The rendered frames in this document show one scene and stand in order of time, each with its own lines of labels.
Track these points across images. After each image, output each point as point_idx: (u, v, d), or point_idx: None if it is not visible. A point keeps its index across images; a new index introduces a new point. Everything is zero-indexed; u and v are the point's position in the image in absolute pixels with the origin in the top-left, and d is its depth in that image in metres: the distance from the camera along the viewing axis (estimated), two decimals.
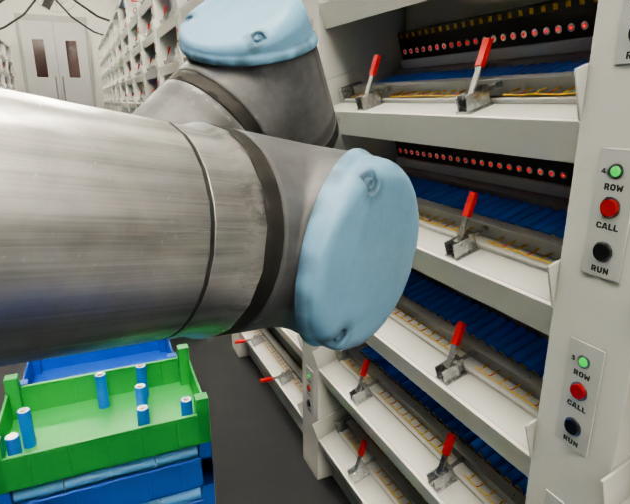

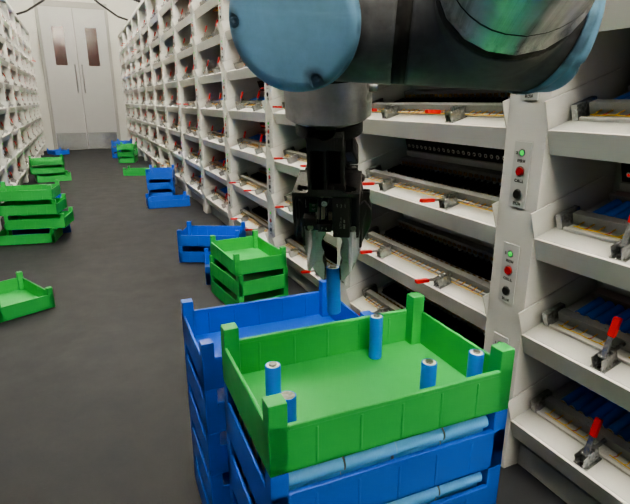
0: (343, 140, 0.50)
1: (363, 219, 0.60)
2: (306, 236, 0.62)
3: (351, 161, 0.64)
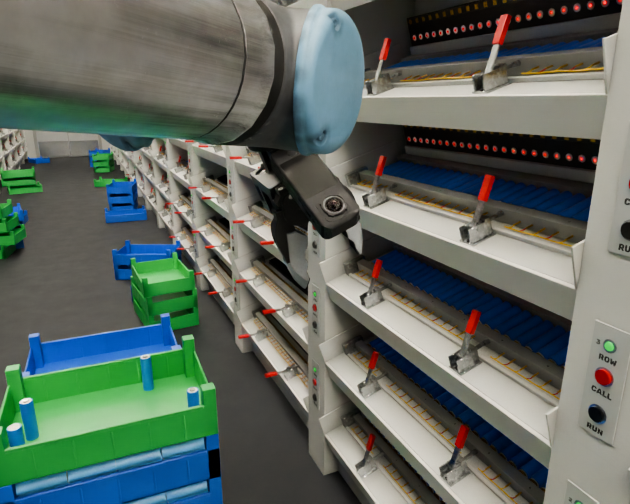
0: None
1: (278, 231, 0.60)
2: None
3: None
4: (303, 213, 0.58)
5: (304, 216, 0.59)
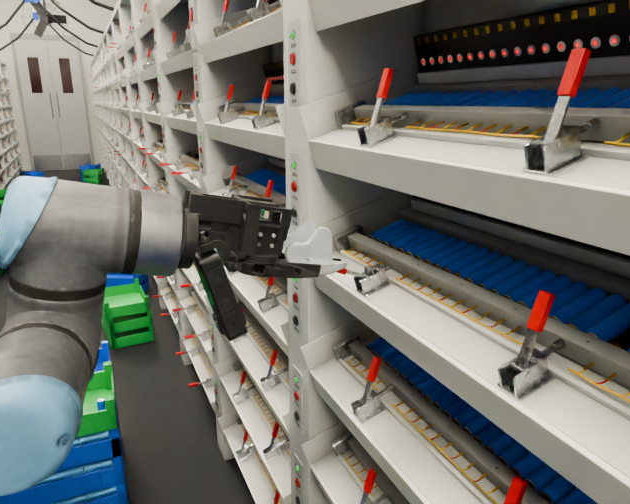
0: (189, 199, 0.57)
1: None
2: (309, 262, 0.60)
3: None
4: None
5: None
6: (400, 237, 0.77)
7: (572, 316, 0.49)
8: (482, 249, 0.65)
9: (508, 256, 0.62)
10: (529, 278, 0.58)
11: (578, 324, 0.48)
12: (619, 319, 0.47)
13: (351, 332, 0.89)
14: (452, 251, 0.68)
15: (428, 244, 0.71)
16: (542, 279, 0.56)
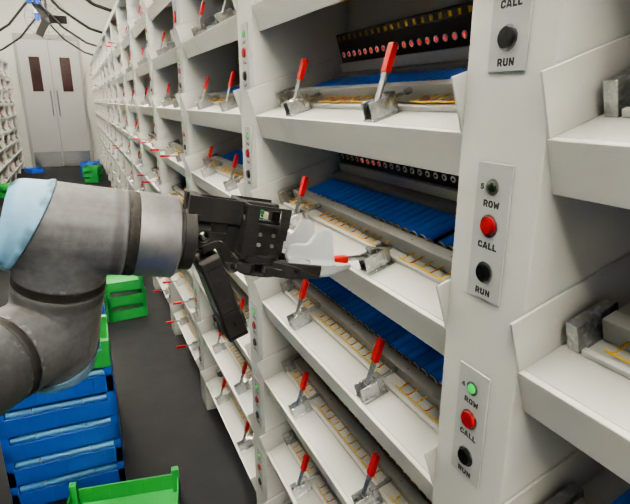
0: (189, 200, 0.57)
1: None
2: (309, 263, 0.60)
3: None
4: None
5: None
6: (327, 190, 0.99)
7: (417, 227, 0.72)
8: (378, 193, 0.88)
9: (393, 196, 0.84)
10: None
11: (416, 230, 0.70)
12: (441, 226, 0.69)
13: None
14: (359, 196, 0.91)
15: (344, 193, 0.94)
16: (408, 208, 0.78)
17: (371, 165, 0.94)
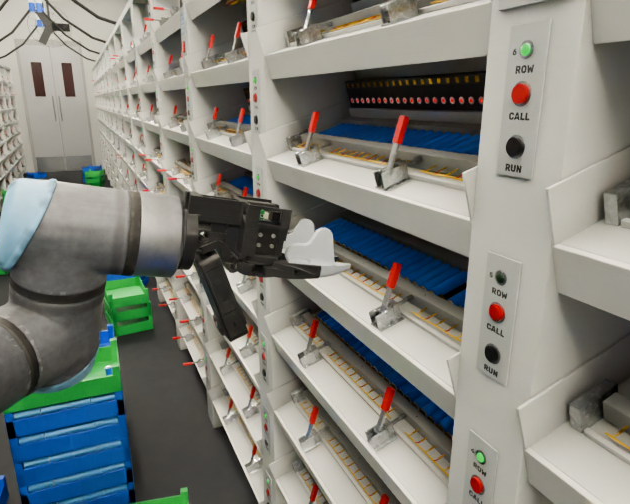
0: (189, 200, 0.57)
1: None
2: (309, 263, 0.60)
3: None
4: None
5: None
6: (335, 231, 1.02)
7: (426, 281, 0.75)
8: (386, 239, 0.91)
9: (401, 244, 0.88)
10: (410, 258, 0.83)
11: (426, 285, 0.73)
12: (450, 282, 0.72)
13: (304, 305, 1.15)
14: (367, 241, 0.94)
15: (353, 236, 0.97)
16: (416, 259, 0.82)
17: None
